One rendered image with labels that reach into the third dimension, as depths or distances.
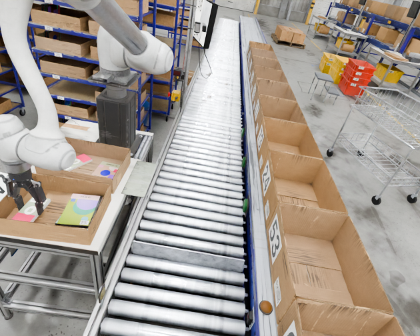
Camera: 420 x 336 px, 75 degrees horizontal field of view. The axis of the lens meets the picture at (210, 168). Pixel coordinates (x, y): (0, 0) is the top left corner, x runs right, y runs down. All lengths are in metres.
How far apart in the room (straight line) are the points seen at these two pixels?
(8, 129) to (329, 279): 1.24
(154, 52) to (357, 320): 1.28
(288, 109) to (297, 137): 0.40
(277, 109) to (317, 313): 1.58
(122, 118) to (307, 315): 1.29
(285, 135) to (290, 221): 0.79
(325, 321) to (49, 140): 1.02
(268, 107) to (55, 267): 1.86
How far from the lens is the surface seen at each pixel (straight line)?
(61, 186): 1.49
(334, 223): 1.26
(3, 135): 1.13
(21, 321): 2.05
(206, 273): 1.20
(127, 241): 1.29
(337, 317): 0.99
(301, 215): 1.19
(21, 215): 1.38
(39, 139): 1.04
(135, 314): 1.11
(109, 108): 1.66
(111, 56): 1.54
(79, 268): 2.14
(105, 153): 1.70
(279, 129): 1.84
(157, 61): 1.42
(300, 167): 1.53
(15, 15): 1.10
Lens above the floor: 1.75
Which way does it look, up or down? 36 degrees down
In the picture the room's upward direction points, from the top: 12 degrees clockwise
